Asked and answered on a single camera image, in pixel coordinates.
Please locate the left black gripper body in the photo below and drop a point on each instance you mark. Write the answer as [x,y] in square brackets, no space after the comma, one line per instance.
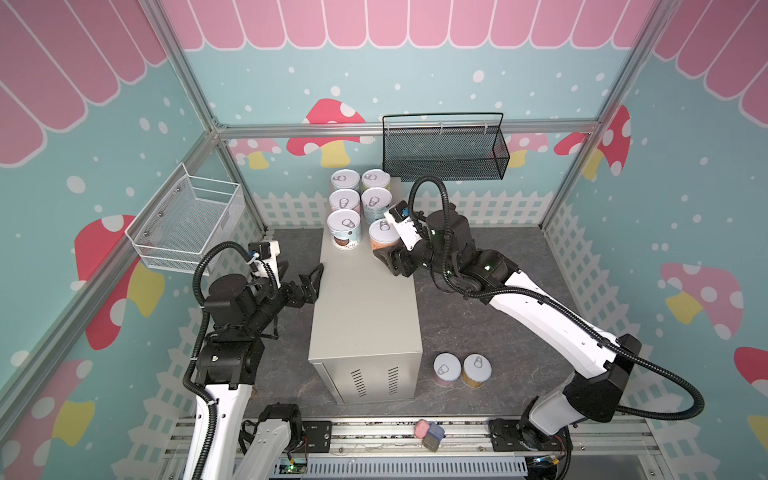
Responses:
[290,297]

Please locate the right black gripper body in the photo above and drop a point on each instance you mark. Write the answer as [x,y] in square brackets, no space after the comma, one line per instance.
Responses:
[402,259]

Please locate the orange pink label can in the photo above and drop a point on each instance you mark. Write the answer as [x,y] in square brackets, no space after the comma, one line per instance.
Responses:
[382,234]

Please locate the teal label can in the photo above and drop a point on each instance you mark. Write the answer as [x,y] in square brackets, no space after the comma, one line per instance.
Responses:
[345,179]
[344,226]

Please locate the green label can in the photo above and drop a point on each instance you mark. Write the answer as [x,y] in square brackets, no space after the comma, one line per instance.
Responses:
[375,178]

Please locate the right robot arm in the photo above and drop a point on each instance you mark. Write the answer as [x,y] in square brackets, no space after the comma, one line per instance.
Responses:
[442,244]

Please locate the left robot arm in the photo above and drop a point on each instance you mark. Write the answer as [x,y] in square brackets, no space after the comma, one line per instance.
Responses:
[240,295]

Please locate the grey metal cabinet counter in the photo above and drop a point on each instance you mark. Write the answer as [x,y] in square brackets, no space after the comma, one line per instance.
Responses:
[365,342]

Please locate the pink blue grey erasers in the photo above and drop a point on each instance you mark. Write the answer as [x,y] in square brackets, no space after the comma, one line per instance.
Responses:
[430,434]

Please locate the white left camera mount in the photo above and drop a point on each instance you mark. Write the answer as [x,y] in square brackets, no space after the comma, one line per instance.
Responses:
[264,259]

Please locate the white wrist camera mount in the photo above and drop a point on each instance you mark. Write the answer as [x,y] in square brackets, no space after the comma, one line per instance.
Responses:
[400,217]

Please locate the black mesh wall basket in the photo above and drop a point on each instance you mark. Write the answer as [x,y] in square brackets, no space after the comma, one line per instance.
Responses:
[450,146]

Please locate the white wire wall basket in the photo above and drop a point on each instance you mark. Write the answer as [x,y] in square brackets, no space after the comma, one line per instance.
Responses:
[187,217]

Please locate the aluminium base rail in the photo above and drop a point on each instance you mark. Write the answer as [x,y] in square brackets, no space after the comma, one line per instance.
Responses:
[386,448]

